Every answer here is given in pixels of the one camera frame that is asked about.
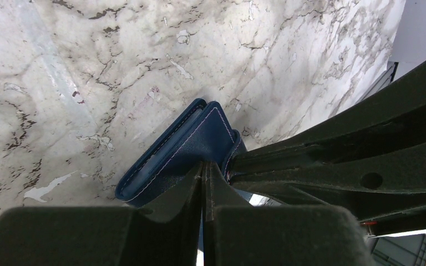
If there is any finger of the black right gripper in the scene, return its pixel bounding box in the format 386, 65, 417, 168
231, 61, 426, 173
231, 143, 426, 237

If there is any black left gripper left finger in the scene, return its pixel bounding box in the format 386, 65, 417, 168
0, 163, 202, 265

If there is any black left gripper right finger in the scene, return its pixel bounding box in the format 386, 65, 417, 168
202, 162, 374, 265

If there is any blue card holder wallet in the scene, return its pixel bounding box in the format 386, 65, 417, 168
115, 98, 246, 207

